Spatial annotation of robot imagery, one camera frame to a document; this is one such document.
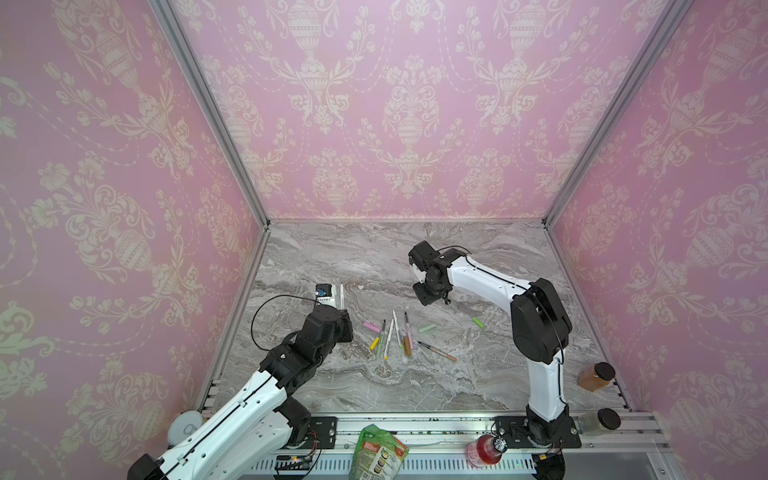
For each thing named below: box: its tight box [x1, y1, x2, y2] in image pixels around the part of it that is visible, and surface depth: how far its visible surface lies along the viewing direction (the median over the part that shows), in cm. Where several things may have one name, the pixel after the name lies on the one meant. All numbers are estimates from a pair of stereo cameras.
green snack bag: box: [349, 424, 409, 480], surface depth 71 cm
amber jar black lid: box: [577, 362, 616, 392], surface depth 77 cm
